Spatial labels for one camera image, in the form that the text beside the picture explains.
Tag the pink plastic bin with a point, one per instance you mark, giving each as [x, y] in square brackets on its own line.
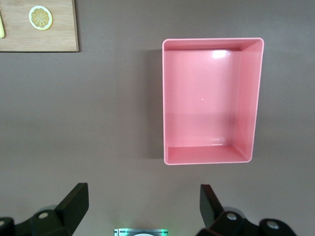
[201, 98]

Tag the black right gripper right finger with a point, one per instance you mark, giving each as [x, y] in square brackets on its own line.
[209, 206]

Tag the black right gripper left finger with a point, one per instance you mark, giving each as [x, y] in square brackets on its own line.
[73, 204]

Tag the lemon slice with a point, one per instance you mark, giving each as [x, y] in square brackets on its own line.
[40, 18]

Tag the wooden cutting board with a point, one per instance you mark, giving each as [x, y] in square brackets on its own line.
[61, 37]

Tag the yellow plastic fork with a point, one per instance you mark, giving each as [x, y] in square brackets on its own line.
[1, 29]

